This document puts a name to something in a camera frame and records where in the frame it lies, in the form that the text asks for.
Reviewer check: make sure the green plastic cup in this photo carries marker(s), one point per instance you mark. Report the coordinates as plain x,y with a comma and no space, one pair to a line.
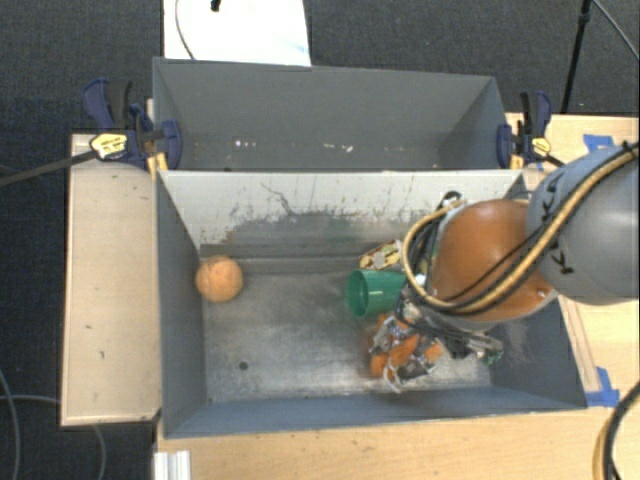
374,294

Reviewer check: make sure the grey metal bin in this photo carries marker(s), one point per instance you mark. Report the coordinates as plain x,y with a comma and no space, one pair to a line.
300,318

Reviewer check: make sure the orange ball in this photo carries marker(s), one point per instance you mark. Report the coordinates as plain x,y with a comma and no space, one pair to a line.
219,278

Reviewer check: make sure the yellow and white packet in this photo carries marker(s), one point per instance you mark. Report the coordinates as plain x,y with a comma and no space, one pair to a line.
382,256

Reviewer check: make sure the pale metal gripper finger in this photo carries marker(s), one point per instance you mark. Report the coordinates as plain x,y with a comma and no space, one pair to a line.
408,371
386,339

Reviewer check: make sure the pale wood board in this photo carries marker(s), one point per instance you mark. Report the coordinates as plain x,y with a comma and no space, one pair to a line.
110,288

